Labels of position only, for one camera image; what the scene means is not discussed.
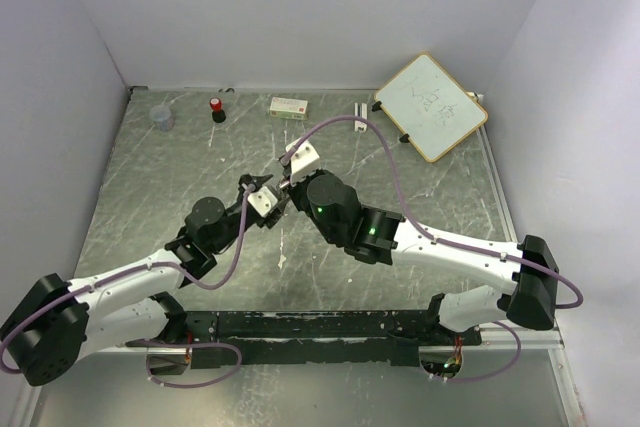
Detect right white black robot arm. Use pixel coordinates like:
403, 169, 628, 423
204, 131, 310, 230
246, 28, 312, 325
285, 170, 559, 345

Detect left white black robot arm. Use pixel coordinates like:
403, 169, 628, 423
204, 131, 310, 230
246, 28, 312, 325
1, 174, 287, 386

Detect red black stamp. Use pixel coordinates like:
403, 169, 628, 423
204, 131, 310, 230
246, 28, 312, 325
209, 97, 226, 124

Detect white green staple box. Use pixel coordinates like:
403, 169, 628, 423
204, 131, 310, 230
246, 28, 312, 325
269, 97, 308, 120

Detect white stapler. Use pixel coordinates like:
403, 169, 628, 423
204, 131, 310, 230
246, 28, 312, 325
354, 102, 368, 133

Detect clear plastic cup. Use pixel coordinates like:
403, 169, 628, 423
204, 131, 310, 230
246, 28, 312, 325
149, 105, 175, 132

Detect yellow framed whiteboard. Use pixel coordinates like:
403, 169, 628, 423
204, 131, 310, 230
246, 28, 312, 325
374, 53, 488, 163

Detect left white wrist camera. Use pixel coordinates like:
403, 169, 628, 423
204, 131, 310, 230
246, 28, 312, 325
248, 185, 280, 218

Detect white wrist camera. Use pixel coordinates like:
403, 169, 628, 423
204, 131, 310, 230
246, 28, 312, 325
284, 140, 321, 185
248, 185, 280, 218

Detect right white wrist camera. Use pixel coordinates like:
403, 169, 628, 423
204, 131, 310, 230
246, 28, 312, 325
284, 140, 321, 185

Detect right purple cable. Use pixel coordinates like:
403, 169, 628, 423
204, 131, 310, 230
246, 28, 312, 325
280, 115, 584, 384

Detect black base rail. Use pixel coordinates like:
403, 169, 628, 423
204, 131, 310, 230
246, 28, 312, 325
145, 310, 481, 367

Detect aluminium extrusion rail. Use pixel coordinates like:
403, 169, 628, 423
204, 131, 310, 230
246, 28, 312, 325
476, 319, 564, 349

